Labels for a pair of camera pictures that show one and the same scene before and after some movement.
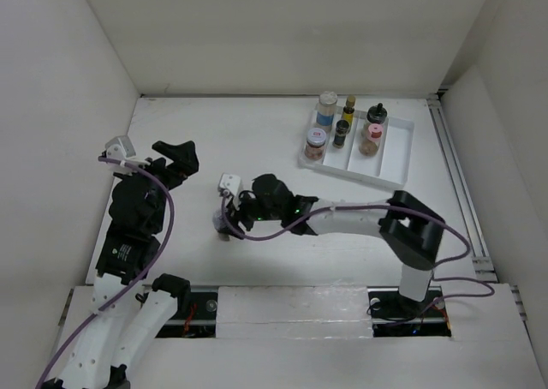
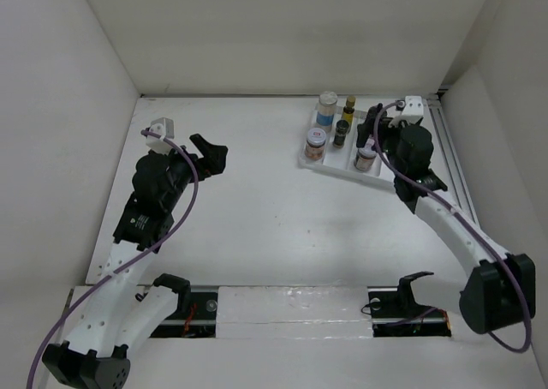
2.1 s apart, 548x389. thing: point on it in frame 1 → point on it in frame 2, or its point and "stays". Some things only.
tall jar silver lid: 324,118 stays
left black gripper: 185,164 → 212,161
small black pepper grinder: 342,128 stays
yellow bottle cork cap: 348,110 stays
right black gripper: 238,209 → 364,130
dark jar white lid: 222,226 → 365,158
